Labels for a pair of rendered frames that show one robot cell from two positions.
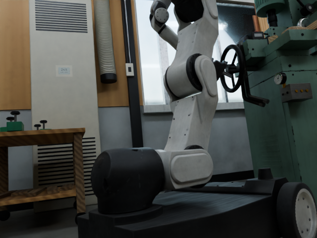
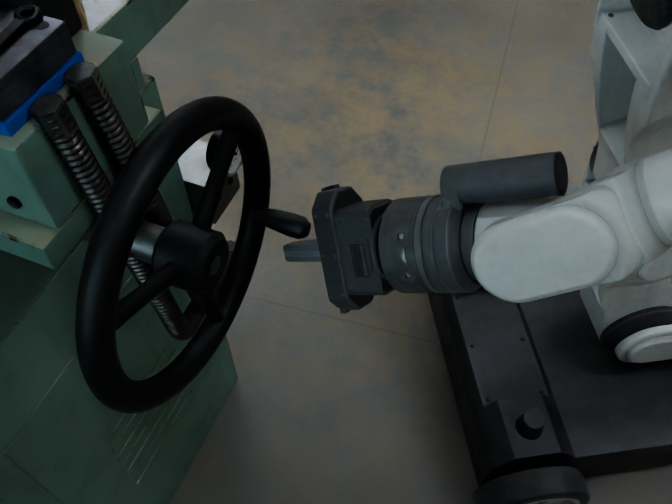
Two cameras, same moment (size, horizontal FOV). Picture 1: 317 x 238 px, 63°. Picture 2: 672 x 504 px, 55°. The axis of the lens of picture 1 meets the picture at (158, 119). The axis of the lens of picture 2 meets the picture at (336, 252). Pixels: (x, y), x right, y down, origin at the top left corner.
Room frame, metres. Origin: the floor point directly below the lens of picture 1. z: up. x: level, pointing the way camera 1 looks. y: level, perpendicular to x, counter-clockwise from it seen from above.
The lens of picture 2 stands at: (1.74, -0.17, 1.28)
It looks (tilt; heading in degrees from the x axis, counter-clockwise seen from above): 53 degrees down; 213
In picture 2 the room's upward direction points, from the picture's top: straight up
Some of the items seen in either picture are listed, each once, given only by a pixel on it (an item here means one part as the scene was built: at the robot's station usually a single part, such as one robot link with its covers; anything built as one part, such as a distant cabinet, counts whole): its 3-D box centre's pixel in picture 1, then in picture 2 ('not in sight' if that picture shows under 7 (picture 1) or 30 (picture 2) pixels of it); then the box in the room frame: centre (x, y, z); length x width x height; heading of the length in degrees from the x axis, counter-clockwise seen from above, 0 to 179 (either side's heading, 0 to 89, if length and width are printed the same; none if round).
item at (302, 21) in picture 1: (306, 26); not in sight; (1.49, -0.95, 1.02); 0.12 x 0.03 x 0.12; 101
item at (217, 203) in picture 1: (182, 193); (619, 327); (0.91, -0.06, 0.19); 0.64 x 0.52 x 0.33; 131
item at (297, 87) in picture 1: (296, 92); (190, 175); (1.30, -0.71, 0.58); 0.12 x 0.08 x 0.08; 101
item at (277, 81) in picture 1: (281, 80); (224, 155); (1.29, -0.65, 0.65); 0.06 x 0.04 x 0.08; 11
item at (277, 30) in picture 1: (277, 35); not in sight; (1.59, -0.82, 1.03); 0.14 x 0.07 x 0.09; 101
